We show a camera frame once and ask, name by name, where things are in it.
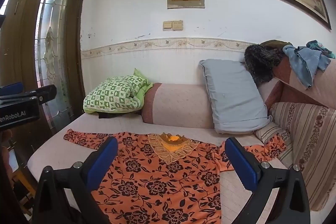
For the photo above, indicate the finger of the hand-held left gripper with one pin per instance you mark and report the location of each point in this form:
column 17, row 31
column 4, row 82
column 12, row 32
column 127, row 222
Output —
column 10, row 89
column 47, row 94

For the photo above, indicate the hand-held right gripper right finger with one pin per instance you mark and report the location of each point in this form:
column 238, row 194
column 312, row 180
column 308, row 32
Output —
column 242, row 165

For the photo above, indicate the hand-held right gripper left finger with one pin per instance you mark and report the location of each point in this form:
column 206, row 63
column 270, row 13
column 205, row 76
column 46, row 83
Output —
column 103, row 161

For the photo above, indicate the orange floral shirt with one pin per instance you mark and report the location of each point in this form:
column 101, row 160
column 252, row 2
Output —
column 157, row 187

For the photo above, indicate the pink quilted mattress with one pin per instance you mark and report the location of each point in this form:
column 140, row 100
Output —
column 131, row 124

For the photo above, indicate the wooden door with glass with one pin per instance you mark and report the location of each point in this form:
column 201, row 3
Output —
column 26, row 29

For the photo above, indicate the green patterned pillow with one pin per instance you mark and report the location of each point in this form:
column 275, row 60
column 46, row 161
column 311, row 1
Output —
column 113, row 95

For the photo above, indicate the light blue pillow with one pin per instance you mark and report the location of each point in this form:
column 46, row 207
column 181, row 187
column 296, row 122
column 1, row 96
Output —
column 233, row 95

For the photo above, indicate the striped floral cushion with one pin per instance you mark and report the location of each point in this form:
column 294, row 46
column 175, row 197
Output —
column 309, row 140

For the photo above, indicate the pink bolster cushion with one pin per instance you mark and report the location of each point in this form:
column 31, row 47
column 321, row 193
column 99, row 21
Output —
column 178, row 106

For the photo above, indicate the dark fuzzy cloth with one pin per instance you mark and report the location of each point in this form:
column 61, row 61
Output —
column 260, row 61

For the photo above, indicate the pink sofa backrest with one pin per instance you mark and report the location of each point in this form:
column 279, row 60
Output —
column 325, row 82

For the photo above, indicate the blue garment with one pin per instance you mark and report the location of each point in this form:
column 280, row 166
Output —
column 304, row 64

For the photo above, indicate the olive cloth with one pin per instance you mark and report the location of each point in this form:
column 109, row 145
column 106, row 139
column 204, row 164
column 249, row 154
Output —
column 275, row 43

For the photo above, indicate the teal cloth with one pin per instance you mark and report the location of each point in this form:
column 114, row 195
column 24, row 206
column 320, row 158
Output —
column 321, row 47

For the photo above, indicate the beige light switch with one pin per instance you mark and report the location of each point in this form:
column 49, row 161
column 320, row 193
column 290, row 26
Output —
column 167, row 25
column 177, row 25

